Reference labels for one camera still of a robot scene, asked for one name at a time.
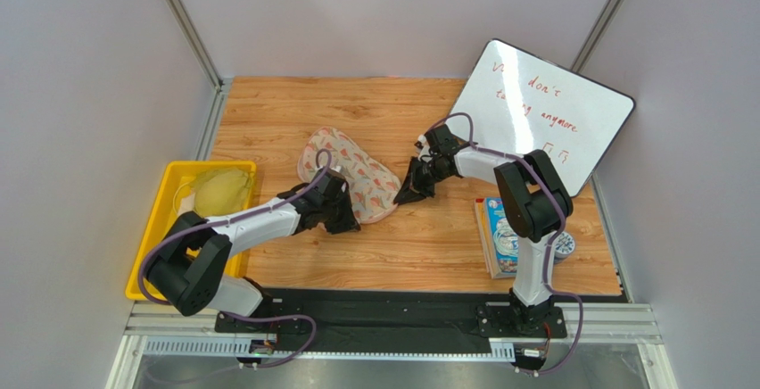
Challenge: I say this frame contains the yellow plastic bin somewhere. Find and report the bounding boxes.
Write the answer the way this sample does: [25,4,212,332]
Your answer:
[124,161,258,302]

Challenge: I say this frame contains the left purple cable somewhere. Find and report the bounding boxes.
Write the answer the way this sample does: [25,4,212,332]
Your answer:
[136,148,334,385]

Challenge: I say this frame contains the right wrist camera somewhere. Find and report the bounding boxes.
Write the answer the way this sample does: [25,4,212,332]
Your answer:
[415,135,432,161]

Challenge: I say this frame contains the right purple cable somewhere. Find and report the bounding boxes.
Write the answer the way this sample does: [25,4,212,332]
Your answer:
[427,112,584,377]

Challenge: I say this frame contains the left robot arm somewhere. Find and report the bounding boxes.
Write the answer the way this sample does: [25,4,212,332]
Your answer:
[138,167,360,317]

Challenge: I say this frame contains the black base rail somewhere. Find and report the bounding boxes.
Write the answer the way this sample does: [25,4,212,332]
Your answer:
[215,288,568,354]

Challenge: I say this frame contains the yellow bra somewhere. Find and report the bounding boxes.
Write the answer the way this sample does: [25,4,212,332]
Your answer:
[173,168,253,218]

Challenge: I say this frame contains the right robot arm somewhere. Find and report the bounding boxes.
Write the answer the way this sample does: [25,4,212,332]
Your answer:
[393,124,573,331]

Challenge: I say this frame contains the blue illustrated book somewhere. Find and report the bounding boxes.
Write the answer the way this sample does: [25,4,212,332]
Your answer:
[474,197,518,279]

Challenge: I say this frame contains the purple cable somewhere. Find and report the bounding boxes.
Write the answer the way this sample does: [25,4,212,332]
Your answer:
[427,112,584,377]
[136,148,334,385]

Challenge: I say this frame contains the floral mesh laundry bag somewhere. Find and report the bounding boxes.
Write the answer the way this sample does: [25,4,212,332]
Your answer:
[296,127,401,225]

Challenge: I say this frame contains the whiteboard with red writing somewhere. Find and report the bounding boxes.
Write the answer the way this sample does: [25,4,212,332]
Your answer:
[446,39,635,196]

